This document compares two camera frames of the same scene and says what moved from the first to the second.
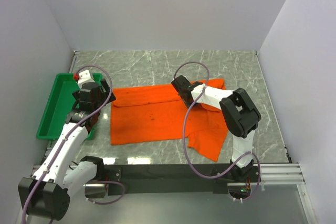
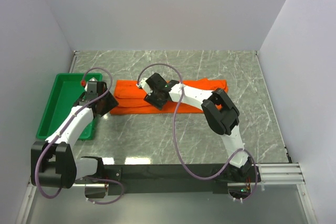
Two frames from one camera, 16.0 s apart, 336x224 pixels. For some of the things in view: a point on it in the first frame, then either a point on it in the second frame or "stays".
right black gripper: x=188 y=105 -> x=150 y=100
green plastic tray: x=60 y=103 stays
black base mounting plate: x=163 y=180 stays
